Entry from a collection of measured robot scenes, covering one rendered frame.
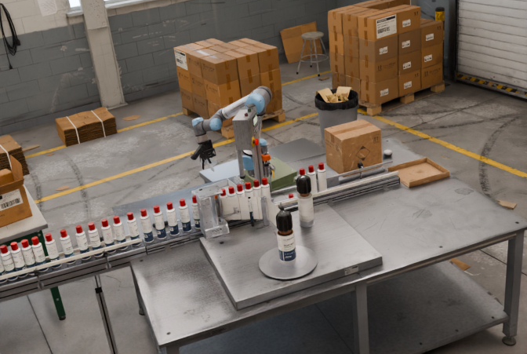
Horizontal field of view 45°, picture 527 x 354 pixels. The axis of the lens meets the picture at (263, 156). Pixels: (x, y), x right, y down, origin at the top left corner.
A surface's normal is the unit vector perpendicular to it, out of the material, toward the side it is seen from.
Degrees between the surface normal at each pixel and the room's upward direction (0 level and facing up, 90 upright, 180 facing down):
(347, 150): 90
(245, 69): 90
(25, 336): 0
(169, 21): 90
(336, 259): 0
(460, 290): 1
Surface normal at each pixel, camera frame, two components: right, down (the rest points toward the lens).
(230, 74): 0.54, 0.30
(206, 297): -0.11, -0.91
